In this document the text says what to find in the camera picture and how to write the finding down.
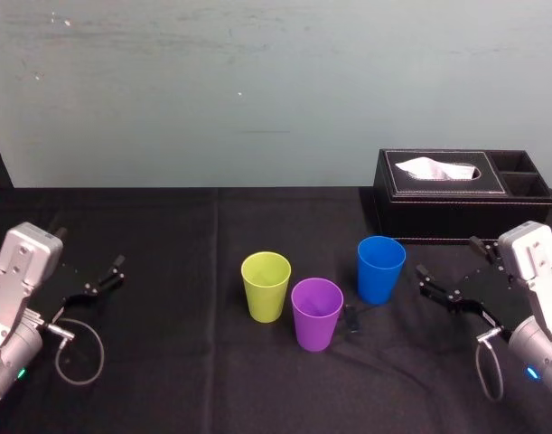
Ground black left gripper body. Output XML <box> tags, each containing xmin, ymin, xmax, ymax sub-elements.
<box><xmin>28</xmin><ymin>260</ymin><xmax>95</xmax><ymax>319</ymax></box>

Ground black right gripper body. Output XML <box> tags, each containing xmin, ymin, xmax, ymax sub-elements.
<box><xmin>456</xmin><ymin>263</ymin><xmax>537</xmax><ymax>338</ymax></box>

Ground blue plastic cup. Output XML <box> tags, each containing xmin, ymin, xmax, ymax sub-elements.
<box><xmin>356</xmin><ymin>234</ymin><xmax>407</xmax><ymax>306</ymax></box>

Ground black leather tissue box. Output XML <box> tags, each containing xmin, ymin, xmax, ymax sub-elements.
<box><xmin>372</xmin><ymin>147</ymin><xmax>552</xmax><ymax>246</ymax></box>

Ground white tissue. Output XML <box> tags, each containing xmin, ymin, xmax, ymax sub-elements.
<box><xmin>395</xmin><ymin>156</ymin><xmax>479</xmax><ymax>183</ymax></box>

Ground purple plastic cup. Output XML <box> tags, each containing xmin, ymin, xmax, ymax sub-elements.
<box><xmin>290</xmin><ymin>277</ymin><xmax>345</xmax><ymax>353</ymax></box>

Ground black tablecloth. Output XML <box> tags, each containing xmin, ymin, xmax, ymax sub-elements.
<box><xmin>0</xmin><ymin>184</ymin><xmax>552</xmax><ymax>434</ymax></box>

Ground lime green plastic cup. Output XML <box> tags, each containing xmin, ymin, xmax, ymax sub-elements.
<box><xmin>240</xmin><ymin>250</ymin><xmax>293</xmax><ymax>324</ymax></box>

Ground right gripper thin dark cable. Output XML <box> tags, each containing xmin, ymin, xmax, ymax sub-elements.
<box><xmin>475</xmin><ymin>327</ymin><xmax>505</xmax><ymax>402</ymax></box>

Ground gripper thin dark cable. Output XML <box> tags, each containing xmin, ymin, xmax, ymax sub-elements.
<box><xmin>43</xmin><ymin>317</ymin><xmax>107</xmax><ymax>387</ymax></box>
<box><xmin>475</xmin><ymin>327</ymin><xmax>505</xmax><ymax>402</ymax></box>

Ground left gripper thin dark cable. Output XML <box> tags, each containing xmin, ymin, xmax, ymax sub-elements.
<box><xmin>43</xmin><ymin>317</ymin><xmax>107</xmax><ymax>387</ymax></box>

